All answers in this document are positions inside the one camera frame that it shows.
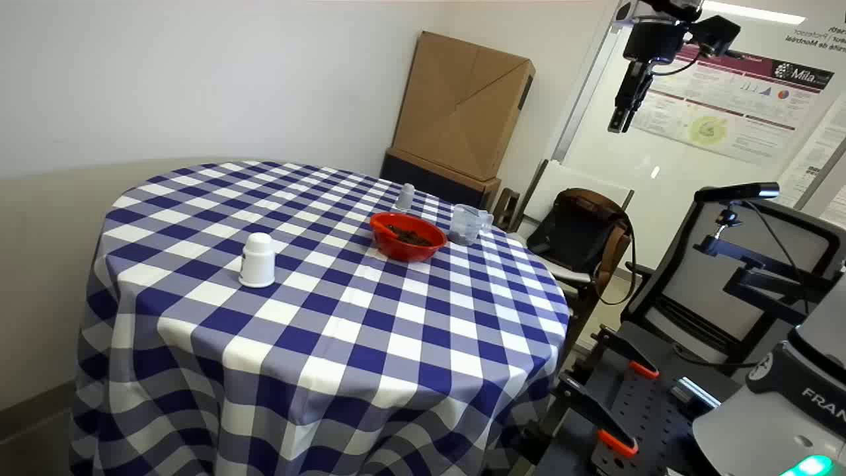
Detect white paper sheet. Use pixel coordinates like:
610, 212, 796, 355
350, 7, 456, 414
778, 88, 846, 212

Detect black stereo camera bar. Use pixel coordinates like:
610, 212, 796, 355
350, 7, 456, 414
692, 179, 784, 207

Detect research poster with purple header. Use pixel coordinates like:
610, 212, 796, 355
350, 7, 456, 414
632, 42, 838, 167

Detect clear plastic jar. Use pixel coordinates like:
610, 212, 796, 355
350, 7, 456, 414
447, 200, 498, 245

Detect dark camera mount arm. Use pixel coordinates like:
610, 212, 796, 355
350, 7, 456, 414
699, 207, 835, 306

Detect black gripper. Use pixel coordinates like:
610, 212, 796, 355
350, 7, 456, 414
605, 19, 690, 135

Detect blue white checked tablecloth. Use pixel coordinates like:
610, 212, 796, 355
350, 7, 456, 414
70, 157, 576, 476

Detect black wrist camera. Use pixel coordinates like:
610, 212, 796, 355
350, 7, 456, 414
685, 12, 744, 57

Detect dark food pieces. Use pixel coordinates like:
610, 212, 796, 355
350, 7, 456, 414
391, 224, 439, 248

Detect flattened brown cardboard box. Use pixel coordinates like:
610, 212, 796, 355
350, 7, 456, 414
388, 30, 538, 186

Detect red plastic bowl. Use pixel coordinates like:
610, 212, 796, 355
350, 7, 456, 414
367, 208, 449, 265

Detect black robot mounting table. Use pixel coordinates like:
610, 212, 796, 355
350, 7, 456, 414
527, 326, 751, 476

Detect black clamp with orange handle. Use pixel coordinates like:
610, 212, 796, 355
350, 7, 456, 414
559, 372, 644, 463
591, 326, 665, 383

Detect white cup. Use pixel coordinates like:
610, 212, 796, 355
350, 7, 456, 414
238, 231, 281, 290

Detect black mesh office chair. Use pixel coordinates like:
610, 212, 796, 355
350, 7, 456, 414
625, 186, 846, 372

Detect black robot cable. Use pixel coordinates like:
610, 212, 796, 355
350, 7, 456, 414
655, 47, 708, 83

